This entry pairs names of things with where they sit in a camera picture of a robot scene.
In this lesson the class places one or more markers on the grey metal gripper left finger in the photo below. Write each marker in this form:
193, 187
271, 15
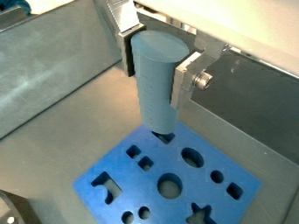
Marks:
123, 17

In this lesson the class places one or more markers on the dark round object at corner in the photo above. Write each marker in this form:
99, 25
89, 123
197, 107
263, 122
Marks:
16, 210

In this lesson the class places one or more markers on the grey-blue oval peg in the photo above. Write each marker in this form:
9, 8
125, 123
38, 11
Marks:
157, 51

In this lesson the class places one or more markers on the blue shape-sorting board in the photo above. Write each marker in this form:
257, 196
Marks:
165, 180

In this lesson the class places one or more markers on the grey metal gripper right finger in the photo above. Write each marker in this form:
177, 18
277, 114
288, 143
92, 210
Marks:
191, 73

